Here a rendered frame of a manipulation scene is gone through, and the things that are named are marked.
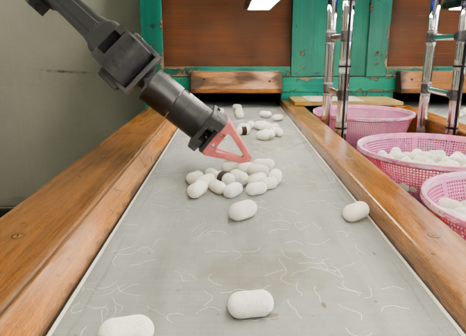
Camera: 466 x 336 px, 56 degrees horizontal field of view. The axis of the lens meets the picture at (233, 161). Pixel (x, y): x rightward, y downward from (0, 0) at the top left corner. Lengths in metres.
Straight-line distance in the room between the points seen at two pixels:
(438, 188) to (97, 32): 0.56
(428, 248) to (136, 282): 0.26
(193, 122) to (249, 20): 0.86
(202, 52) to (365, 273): 1.17
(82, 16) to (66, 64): 1.54
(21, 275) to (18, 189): 2.17
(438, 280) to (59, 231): 0.35
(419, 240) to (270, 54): 1.13
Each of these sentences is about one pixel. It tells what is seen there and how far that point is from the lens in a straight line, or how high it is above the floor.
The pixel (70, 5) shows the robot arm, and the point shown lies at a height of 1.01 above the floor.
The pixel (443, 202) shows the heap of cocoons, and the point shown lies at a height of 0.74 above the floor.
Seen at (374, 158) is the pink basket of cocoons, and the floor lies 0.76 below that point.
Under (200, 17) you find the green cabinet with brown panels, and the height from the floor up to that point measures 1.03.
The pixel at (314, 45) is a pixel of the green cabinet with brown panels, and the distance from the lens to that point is 1.52.
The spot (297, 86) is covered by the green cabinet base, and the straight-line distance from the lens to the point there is 1.51.
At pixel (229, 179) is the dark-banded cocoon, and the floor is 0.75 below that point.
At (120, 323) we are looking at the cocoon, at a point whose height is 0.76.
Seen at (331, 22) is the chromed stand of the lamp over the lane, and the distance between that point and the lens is 1.10.
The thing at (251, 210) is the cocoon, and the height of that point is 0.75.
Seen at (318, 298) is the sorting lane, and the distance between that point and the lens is 0.39.
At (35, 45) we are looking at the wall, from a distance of 2.39.
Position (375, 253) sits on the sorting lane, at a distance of 0.47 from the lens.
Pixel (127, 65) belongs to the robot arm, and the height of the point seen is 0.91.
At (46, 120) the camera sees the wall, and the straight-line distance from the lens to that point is 2.42.
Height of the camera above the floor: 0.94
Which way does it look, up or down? 15 degrees down
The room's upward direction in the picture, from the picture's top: straight up
